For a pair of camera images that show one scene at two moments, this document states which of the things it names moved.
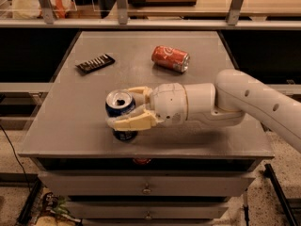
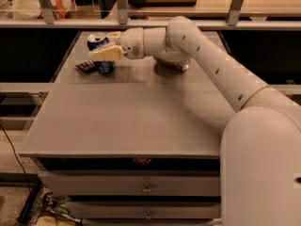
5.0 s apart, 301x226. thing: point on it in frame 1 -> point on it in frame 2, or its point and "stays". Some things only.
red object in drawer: x=141 y=161 stays
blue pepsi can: x=119 y=103 -> x=97 y=40
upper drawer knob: x=147 y=190 stays
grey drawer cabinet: x=186 y=174 stays
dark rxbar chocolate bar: x=95 y=63 stays
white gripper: x=168 y=104 -> x=132 y=43
